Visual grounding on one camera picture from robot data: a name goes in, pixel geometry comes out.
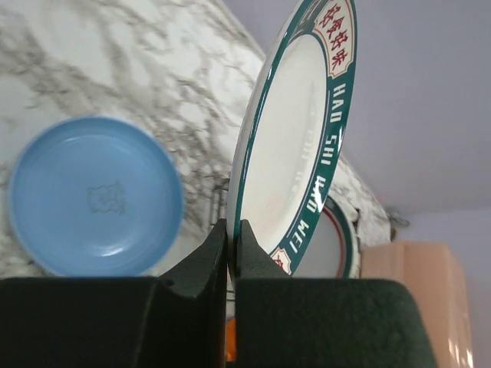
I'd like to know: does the light blue plate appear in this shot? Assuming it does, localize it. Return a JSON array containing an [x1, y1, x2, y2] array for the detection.
[[7, 116, 185, 277]]

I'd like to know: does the orange mug black handle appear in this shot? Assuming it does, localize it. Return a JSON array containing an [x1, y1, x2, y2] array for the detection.
[[225, 317, 236, 362]]

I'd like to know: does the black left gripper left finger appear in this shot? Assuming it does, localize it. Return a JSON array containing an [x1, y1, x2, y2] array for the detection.
[[1, 221, 227, 367]]

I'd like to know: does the teal rimmed large plate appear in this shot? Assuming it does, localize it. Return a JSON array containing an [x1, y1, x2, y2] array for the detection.
[[226, 1, 358, 280]]

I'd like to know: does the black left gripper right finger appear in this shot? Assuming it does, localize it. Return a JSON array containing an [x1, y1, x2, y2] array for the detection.
[[236, 221, 437, 367]]

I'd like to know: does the pink plastic storage box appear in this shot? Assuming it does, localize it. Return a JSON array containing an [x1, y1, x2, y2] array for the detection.
[[360, 241, 473, 367]]

